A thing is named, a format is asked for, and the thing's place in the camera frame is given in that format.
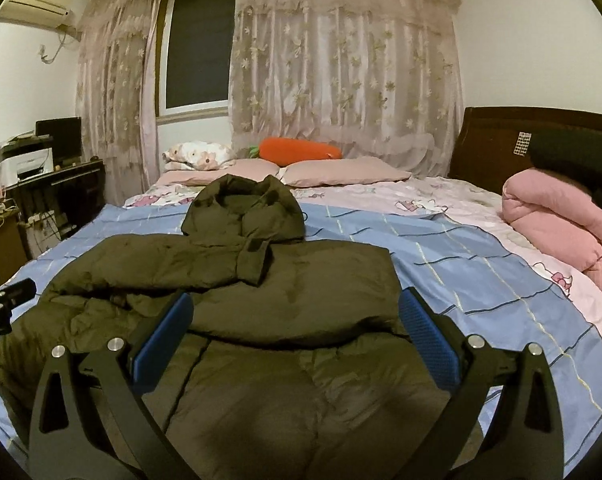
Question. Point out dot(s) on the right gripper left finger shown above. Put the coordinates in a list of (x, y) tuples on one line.
[(67, 439)]

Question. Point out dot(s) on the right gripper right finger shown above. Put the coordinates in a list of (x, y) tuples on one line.
[(525, 437)]

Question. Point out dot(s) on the dark olive hooded puffer jacket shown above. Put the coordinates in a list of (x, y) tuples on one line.
[(295, 365)]

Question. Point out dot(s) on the brown wooden side cabinet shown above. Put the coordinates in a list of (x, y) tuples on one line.
[(12, 252)]

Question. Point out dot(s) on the blue plaid bed sheet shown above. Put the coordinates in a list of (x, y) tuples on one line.
[(462, 272)]

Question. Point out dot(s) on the dark wooden desk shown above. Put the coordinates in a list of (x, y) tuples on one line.
[(56, 205)]

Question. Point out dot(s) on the white printer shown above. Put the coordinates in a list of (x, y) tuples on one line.
[(25, 158)]

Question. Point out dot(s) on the black computer monitor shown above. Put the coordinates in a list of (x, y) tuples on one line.
[(66, 137)]

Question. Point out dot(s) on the folded pink quilt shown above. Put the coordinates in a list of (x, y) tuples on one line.
[(558, 216)]

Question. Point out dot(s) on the left lace floral curtain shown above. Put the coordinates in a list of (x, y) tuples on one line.
[(116, 93)]

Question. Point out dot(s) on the lace floral curtain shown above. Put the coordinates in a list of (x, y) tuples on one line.
[(373, 77), (116, 93)]

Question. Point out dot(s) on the pink cartoon print bed sheet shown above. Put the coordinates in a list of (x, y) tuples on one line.
[(467, 204)]

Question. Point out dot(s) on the floral white pillow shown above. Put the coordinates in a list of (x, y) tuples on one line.
[(197, 155)]

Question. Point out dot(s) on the left pink pillow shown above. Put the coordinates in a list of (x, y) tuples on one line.
[(255, 169)]

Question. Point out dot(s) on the pink pillow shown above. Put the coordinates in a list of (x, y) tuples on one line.
[(255, 169), (337, 172)]

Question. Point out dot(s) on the black garment on quilt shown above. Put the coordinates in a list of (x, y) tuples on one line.
[(575, 154)]

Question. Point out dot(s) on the dark wooden headboard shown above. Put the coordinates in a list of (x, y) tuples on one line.
[(492, 144)]

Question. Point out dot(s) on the orange carrot plush pillow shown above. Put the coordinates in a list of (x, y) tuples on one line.
[(284, 152)]

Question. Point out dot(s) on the right pink pillow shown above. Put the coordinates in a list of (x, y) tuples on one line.
[(337, 172)]

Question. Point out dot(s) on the dark window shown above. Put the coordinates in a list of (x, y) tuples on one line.
[(195, 54)]

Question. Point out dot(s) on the right lace floral curtain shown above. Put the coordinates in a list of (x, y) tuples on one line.
[(373, 77)]

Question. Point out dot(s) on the white wall air conditioner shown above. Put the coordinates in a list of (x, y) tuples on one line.
[(38, 13)]

